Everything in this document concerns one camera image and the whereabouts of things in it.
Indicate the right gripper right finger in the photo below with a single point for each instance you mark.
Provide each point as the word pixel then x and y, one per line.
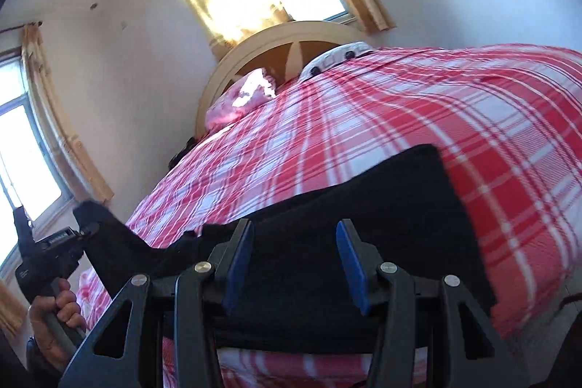
pixel 441 316

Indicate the black pants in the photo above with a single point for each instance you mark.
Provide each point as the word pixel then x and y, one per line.
pixel 295 297

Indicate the person's left hand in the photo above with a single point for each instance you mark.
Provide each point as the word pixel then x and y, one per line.
pixel 66 309

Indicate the side window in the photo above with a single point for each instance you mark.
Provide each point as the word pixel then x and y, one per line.
pixel 29 177

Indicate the side window curtain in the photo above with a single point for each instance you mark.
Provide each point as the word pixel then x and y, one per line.
pixel 64 146

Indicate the black item beside bed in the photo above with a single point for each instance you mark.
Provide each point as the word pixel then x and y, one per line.
pixel 175 160

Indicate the pink floral pillow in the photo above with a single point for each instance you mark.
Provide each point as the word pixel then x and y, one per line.
pixel 245 95

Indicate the red plaid bed sheet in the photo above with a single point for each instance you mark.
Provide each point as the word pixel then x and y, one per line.
pixel 506 119

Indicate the white black-dotted pillow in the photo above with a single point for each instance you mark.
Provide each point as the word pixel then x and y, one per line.
pixel 334 57

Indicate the cream wooden headboard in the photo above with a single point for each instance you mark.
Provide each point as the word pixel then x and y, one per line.
pixel 283 50

